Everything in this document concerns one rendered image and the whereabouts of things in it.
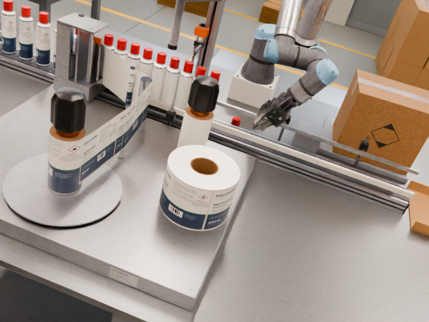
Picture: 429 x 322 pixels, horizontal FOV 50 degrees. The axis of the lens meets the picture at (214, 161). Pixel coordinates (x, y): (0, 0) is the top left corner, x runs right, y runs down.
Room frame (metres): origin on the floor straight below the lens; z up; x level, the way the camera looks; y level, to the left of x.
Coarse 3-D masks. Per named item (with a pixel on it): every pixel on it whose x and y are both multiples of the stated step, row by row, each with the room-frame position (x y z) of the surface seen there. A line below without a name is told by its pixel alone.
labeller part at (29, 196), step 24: (24, 168) 0.98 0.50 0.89; (48, 168) 1.00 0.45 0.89; (24, 192) 0.89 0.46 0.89; (48, 192) 0.91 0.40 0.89; (96, 192) 0.96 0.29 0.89; (120, 192) 0.99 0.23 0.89; (24, 216) 0.81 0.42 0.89; (48, 216) 0.83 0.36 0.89; (72, 216) 0.85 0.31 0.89; (96, 216) 0.87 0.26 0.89
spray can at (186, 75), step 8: (184, 64) 1.53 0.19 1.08; (192, 64) 1.53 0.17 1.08; (184, 72) 1.53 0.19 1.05; (192, 72) 1.55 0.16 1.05; (184, 80) 1.51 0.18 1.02; (184, 88) 1.51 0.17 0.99; (176, 96) 1.52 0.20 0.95; (184, 96) 1.52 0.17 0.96; (176, 104) 1.52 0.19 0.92; (184, 104) 1.52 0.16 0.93
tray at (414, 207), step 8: (416, 184) 1.53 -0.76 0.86; (416, 192) 1.51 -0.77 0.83; (424, 192) 1.52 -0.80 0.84; (416, 200) 1.46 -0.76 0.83; (424, 200) 1.48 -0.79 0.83; (416, 208) 1.41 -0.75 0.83; (424, 208) 1.42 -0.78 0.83; (416, 216) 1.36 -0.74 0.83; (424, 216) 1.37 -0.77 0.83; (416, 224) 1.27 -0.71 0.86; (424, 224) 1.27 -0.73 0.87; (424, 232) 1.27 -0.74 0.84
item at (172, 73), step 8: (176, 56) 1.56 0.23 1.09; (176, 64) 1.53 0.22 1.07; (168, 72) 1.52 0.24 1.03; (176, 72) 1.52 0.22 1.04; (168, 80) 1.52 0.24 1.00; (176, 80) 1.53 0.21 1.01; (168, 88) 1.52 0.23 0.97; (176, 88) 1.54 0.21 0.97; (168, 96) 1.52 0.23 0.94; (168, 104) 1.52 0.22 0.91
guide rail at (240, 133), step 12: (168, 108) 1.49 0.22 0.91; (228, 132) 1.46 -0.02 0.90; (240, 132) 1.45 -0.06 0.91; (264, 144) 1.44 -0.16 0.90; (276, 144) 1.44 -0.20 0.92; (300, 156) 1.42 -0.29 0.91; (336, 168) 1.40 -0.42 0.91; (372, 180) 1.38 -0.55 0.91; (396, 192) 1.37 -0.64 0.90; (408, 192) 1.37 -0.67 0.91
